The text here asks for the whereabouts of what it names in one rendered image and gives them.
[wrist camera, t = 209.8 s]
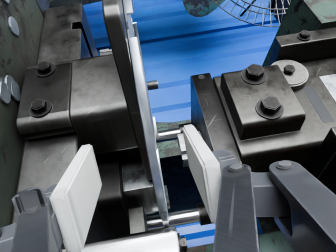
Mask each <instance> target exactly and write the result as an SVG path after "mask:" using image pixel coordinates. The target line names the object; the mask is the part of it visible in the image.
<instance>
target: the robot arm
mask: <svg viewBox="0 0 336 252"><path fill-rule="evenodd" d="M182 131H183V136H184V142H185V148H186V154H187V160H188V165H189V169H190V171H191V174H192V176H193V179H194V181H195V184H196V186H197V188H198V191H199V193H200V196H201V198H202V201H203V203H204V206H205V208H206V211H207V213H208V216H209V218H210V221H211V223H214V224H216V225H215V234H214V243H213V252H260V242H259V232H258V223H257V217H274V221H275V223H276V224H277V226H278V227H279V229H280V230H281V232H282V233H283V235H284V236H285V238H286V240H287V241H288V243H289V244H290V246H291V247H292V249H293V250H294V252H336V195H335V194H334V193H333V192H332V191H331V190H330V189H328V188H327V187H326V186H325V185H324V184H323V183H321V182H320V181H319V180H318V179H317V178H316V177H314V176H313V175H312V174H311V173H310V172H309V171H307V170H306V169H305V168H304V167H303V166H301V165H300V164H299V163H297V162H295V161H291V160H282V161H277V162H274V163H272V164H270V166H269V172H252V171H251V167H250V166H248V165H246V164H242V163H239V162H238V161H237V160H236V159H235V158H234V156H233V155H232V154H231V153H230V152H229V151H227V150H224V149H222V150H217V151H211V150H210V149H209V147H208V146H207V144H206V143H205V141H204V140H203V138H202V137H201V136H200V134H199V133H198V131H197V130H196V128H195V127H194V125H192V124H188V125H184V127H182ZM101 187H102V181H101V177H100V173H99V169H98V165H97V161H96V158H95V154H94V150H93V146H92V145H90V144H86V145H82V146H81V147H80V149H79V151H78V152H77V154H76V155H75V157H74V159H73V160H72V162H71V163H70V165H69V167H68V168H67V170H66V171H65V173H64V175H63V176H62V178H61V179H60V181H59V183H55V184H52V185H51V186H50V187H48V188H47V189H46V190H45V192H44V190H43V188H42V187H33V188H29V189H26V190H23V191H21V192H19V193H17V194H16V195H15V196H13V198H12V199H11V200H12V202H13V205H14V208H15V211H16V214H17V219H16V222H15V223H13V224H10V225H7V226H5V227H2V228H0V252H63V250H62V247H61V245H62V243H63V244H64V247H65V250H66V252H82V250H83V249H84V245H85V242H86V238H87V235H88V231H89V228H90V225H91V221H92V218H93V214H94V211H95V208H96V204H97V201H98V197H99V194H100V191H101Z"/></svg>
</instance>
